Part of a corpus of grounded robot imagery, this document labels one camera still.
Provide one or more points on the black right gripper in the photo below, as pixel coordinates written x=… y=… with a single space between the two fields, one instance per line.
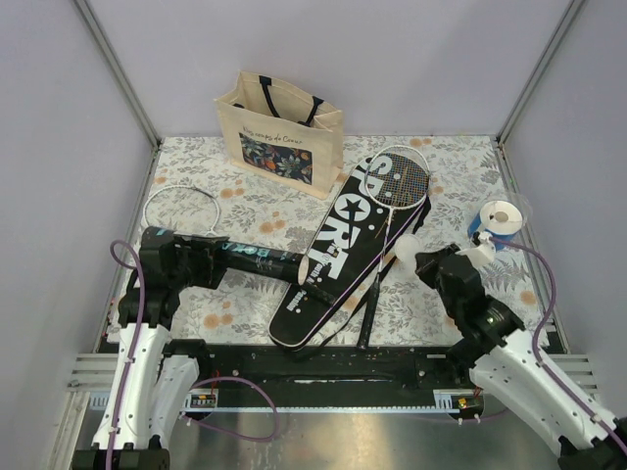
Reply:
x=427 y=262

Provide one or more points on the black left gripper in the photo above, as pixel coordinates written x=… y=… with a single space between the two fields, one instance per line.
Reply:
x=203 y=251

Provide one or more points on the black shuttlecock tube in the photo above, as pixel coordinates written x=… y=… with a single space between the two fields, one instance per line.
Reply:
x=255 y=259

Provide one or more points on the black sport racket cover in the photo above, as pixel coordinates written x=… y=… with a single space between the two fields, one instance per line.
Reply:
x=343 y=253

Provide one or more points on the white racket black grip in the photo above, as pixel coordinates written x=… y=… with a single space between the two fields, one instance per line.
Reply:
x=212 y=211

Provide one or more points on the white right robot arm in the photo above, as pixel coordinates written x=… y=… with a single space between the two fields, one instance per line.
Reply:
x=503 y=359

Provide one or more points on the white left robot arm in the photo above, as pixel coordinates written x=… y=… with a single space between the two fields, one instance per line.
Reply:
x=153 y=375

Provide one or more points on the white shuttlecock on mat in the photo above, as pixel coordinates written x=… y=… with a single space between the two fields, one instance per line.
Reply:
x=407 y=247

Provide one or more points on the floral table mat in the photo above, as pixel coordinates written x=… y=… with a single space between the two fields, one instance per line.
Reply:
x=466 y=174

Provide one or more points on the white blue tape roll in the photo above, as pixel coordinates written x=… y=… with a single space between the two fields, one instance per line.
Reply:
x=501 y=218

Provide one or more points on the clear plastic tube lid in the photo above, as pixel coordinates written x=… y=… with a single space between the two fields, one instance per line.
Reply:
x=523 y=206

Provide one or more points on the beige floral tote bag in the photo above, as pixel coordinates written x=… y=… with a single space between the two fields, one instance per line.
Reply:
x=283 y=133

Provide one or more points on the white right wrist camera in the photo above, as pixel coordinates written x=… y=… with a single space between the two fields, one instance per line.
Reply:
x=483 y=252

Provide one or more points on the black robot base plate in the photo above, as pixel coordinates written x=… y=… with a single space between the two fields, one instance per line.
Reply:
x=330 y=377

